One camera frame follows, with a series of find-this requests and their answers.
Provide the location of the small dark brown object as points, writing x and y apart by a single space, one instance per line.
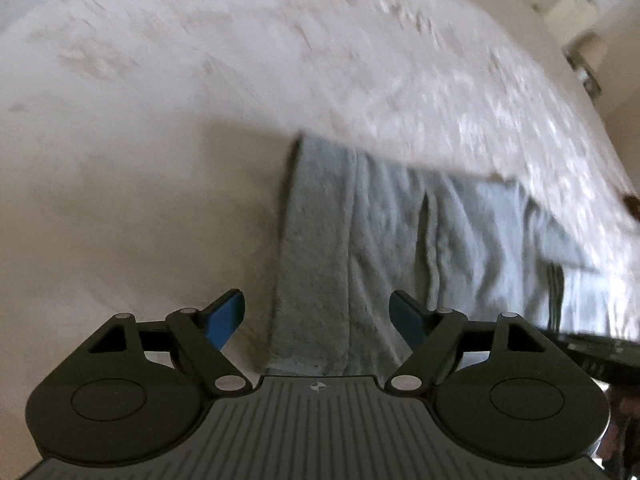
632 205

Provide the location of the white floral bedspread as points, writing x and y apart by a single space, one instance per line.
144 146

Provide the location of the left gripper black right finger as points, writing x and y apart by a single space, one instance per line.
501 389

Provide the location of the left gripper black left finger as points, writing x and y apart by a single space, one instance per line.
133 390

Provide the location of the light grey sweatpants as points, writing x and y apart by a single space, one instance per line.
356 228

